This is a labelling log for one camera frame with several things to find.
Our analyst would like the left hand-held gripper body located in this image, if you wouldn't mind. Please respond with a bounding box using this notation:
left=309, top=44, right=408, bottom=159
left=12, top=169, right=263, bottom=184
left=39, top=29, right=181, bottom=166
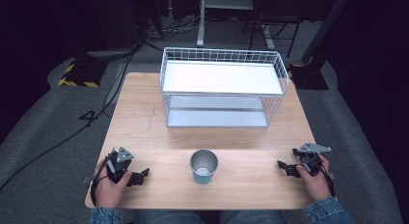
left=105, top=146, right=135, bottom=184

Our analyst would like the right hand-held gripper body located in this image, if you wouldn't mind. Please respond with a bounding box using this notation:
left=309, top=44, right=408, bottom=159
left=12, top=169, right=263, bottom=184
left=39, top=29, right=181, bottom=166
left=291, top=142, right=333, bottom=177

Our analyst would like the blue metal cup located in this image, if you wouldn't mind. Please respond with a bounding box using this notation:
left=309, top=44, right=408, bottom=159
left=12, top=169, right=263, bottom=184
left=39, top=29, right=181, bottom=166
left=189, top=149, right=220, bottom=185

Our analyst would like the white wire shelf rack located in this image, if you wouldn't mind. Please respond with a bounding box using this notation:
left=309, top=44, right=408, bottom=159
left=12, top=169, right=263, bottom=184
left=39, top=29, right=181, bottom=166
left=159, top=46, right=289, bottom=129

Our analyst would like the person's right hand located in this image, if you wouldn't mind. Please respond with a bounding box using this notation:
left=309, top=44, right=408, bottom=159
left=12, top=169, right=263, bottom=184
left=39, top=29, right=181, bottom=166
left=295, top=154, right=336, bottom=204

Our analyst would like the person's left hand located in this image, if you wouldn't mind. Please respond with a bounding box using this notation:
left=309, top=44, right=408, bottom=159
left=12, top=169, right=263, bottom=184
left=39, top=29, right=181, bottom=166
left=94, top=158, right=133, bottom=209

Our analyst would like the person's left leg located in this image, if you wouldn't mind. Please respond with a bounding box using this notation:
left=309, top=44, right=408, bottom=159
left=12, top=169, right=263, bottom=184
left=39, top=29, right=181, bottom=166
left=132, top=210, right=207, bottom=224

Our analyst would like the person's leg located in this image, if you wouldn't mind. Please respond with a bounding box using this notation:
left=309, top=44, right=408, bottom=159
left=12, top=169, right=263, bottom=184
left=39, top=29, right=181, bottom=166
left=132, top=210, right=207, bottom=224
left=219, top=210, right=286, bottom=224

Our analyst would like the person's right leg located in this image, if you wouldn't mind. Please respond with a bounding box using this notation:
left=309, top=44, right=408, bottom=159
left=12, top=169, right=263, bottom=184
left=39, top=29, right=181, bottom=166
left=219, top=210, right=286, bottom=224

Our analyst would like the black yellow-striped stand base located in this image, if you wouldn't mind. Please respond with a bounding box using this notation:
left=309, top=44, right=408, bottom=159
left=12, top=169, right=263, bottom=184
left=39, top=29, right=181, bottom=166
left=57, top=57, right=109, bottom=89
left=286, top=63, right=330, bottom=91

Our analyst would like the black slanted stand pole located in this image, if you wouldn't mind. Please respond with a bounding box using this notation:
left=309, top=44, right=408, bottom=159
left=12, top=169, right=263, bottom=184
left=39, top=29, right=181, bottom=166
left=301, top=0, right=353, bottom=65

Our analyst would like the black metal chair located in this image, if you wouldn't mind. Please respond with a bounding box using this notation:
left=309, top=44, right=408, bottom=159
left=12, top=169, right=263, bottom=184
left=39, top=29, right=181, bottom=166
left=241, top=0, right=306, bottom=59

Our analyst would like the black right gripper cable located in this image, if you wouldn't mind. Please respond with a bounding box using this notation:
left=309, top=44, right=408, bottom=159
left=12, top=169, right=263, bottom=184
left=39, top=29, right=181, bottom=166
left=316, top=161, right=337, bottom=198

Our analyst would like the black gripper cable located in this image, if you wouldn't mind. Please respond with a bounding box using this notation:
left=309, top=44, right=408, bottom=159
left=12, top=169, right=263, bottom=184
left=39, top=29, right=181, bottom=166
left=316, top=161, right=337, bottom=198
left=90, top=159, right=111, bottom=208

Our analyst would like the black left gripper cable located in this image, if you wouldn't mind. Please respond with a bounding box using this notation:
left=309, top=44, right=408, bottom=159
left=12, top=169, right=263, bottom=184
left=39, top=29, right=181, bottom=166
left=90, top=159, right=111, bottom=208

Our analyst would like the long black floor cable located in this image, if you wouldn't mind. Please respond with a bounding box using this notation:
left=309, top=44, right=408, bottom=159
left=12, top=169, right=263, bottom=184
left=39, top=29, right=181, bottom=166
left=0, top=48, right=138, bottom=191

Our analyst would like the bundle of floor cables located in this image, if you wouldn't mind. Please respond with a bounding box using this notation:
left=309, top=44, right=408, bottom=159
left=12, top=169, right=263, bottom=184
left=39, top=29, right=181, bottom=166
left=143, top=14, right=202, bottom=43

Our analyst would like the white desk frame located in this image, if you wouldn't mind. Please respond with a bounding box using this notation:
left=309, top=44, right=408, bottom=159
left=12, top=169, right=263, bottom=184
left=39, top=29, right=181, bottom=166
left=196, top=0, right=277, bottom=51

